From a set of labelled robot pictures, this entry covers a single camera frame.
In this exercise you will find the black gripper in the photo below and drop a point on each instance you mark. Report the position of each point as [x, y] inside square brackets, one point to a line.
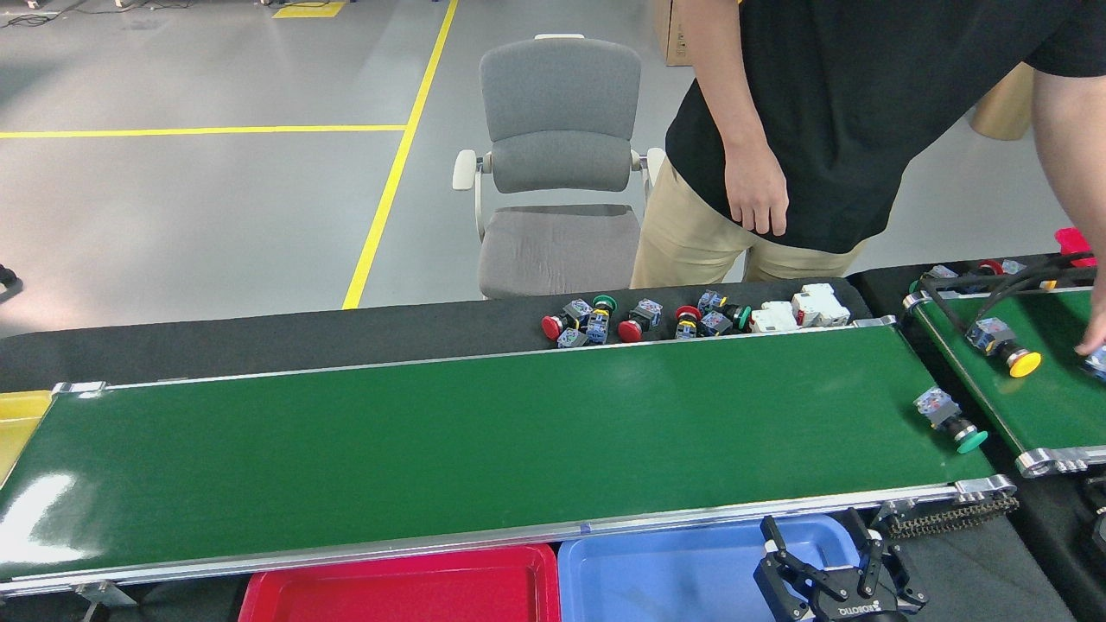
[855, 612]

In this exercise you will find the yellow push button switch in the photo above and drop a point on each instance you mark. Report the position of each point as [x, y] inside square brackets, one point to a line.
[994, 337]

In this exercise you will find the person's left forearm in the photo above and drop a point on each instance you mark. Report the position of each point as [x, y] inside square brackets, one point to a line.
[1076, 173]

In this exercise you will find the person's right forearm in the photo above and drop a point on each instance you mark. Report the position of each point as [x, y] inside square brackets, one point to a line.
[717, 78]

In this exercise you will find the blue plastic tray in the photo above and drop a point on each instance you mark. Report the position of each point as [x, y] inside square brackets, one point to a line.
[657, 579]

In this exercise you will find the narrow green conveyor belt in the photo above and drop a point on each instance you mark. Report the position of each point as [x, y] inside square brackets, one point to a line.
[1045, 415]

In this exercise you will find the long green conveyor belt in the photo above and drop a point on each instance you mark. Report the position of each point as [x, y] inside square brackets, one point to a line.
[475, 432]

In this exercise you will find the red plastic tray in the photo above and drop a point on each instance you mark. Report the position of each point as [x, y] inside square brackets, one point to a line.
[389, 596]

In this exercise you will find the person's left hand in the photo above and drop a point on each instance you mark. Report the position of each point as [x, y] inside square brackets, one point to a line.
[1096, 320]

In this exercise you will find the person's right hand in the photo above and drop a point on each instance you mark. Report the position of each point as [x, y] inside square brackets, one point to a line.
[756, 186]

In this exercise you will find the blue contact block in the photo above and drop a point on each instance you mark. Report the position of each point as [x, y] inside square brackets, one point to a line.
[711, 301]

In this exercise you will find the small grey contact block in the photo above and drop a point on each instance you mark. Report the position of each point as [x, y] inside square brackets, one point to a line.
[572, 339]

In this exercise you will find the person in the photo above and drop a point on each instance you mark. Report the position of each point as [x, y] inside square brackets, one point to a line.
[864, 104]

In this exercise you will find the tan cardboard drum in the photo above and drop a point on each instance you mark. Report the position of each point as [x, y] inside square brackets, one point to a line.
[1002, 108]

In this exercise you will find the grey office chair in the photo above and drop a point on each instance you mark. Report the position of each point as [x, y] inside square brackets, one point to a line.
[557, 95]

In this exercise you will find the brown cardboard box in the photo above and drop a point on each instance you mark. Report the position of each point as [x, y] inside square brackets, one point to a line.
[674, 34]

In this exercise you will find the yellow plastic bin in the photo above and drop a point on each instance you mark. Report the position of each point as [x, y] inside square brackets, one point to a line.
[17, 423]

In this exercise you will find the black swivel chair base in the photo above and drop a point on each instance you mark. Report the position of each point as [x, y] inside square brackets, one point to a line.
[7, 276]

